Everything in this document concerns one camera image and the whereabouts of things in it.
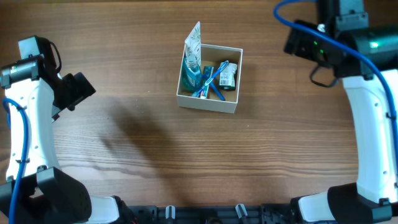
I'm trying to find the green Dettol soap bar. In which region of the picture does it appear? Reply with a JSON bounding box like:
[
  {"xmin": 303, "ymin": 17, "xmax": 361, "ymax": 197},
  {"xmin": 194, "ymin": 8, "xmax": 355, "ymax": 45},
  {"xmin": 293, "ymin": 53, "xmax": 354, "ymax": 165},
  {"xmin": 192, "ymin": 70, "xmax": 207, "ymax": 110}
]
[{"xmin": 218, "ymin": 63, "xmax": 238, "ymax": 91}]

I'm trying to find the Colgate toothpaste tube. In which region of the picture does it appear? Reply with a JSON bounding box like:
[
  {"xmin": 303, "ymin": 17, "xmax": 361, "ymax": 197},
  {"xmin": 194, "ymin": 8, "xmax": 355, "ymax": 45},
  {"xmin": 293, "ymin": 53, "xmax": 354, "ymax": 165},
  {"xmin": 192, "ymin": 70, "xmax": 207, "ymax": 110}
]
[{"xmin": 200, "ymin": 66, "xmax": 215, "ymax": 99}]

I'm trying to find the blue disposable razor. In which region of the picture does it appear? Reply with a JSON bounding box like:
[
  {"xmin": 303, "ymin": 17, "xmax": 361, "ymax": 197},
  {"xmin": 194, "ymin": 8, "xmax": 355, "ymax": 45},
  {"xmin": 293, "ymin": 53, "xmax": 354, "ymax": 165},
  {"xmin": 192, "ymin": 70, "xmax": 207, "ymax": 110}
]
[{"xmin": 210, "ymin": 83, "xmax": 225, "ymax": 101}]

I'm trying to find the white floral shampoo tube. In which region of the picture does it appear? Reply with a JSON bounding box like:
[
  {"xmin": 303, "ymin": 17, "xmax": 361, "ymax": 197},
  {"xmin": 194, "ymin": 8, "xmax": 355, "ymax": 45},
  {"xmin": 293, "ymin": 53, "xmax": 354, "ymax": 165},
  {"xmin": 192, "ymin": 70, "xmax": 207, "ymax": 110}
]
[{"xmin": 185, "ymin": 21, "xmax": 201, "ymax": 66}]

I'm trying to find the blue mouthwash bottle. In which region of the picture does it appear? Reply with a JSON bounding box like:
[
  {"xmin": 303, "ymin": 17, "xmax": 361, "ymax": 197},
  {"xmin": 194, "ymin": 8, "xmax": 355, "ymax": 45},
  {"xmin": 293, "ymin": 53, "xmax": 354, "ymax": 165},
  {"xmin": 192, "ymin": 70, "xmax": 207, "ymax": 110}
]
[{"xmin": 182, "ymin": 55, "xmax": 202, "ymax": 93}]

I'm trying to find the blue white toothbrush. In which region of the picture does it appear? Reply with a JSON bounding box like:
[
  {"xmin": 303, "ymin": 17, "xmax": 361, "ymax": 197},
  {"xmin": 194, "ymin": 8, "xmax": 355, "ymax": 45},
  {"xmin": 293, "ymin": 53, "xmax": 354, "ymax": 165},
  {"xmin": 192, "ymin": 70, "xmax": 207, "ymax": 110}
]
[{"xmin": 192, "ymin": 60, "xmax": 229, "ymax": 97}]

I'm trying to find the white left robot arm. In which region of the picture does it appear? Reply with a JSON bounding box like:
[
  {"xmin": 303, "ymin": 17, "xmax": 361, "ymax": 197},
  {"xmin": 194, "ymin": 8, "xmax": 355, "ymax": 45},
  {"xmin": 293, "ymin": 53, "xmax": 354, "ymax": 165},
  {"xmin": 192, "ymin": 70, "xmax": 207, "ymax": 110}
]
[{"xmin": 1, "ymin": 35, "xmax": 137, "ymax": 223}]

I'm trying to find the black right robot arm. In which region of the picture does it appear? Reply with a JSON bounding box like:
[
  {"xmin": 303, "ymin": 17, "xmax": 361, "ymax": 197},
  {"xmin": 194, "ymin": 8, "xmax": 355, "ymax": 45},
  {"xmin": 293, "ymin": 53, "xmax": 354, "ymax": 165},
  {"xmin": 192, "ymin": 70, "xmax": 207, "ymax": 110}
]
[{"xmin": 284, "ymin": 1, "xmax": 397, "ymax": 223}]

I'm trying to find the white open cardboard box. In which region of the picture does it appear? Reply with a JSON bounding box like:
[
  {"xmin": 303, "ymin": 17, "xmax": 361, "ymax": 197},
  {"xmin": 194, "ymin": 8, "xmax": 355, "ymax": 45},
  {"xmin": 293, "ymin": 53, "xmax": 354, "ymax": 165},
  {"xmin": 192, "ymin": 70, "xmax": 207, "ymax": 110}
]
[{"xmin": 177, "ymin": 44, "xmax": 243, "ymax": 113}]

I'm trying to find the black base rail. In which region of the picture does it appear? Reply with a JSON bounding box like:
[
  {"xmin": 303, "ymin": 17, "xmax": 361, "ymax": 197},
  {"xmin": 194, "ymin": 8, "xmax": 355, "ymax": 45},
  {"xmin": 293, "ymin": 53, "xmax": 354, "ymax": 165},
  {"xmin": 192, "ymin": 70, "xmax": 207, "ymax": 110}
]
[{"xmin": 129, "ymin": 203, "xmax": 293, "ymax": 224}]

